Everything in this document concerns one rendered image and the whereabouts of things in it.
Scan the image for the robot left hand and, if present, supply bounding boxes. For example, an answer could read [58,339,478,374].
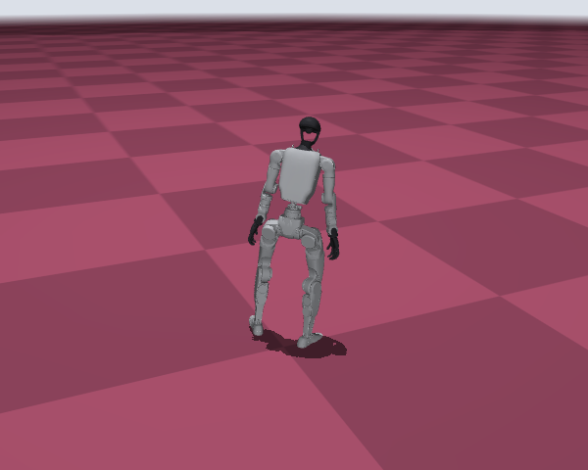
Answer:
[248,215,264,246]

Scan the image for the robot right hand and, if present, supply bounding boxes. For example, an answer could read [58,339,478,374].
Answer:
[327,228,339,260]

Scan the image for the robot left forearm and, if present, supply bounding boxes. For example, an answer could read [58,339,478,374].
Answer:
[256,183,272,223]

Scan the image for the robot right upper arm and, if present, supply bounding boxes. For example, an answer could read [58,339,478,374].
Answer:
[319,156,335,204]

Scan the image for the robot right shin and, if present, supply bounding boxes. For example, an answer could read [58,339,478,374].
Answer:
[302,281,321,339]

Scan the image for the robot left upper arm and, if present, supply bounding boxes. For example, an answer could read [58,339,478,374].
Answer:
[264,150,285,194]

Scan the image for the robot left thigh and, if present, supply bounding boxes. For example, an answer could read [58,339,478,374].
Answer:
[258,218,279,282]

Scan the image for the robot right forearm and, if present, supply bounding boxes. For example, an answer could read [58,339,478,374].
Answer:
[324,193,338,235]

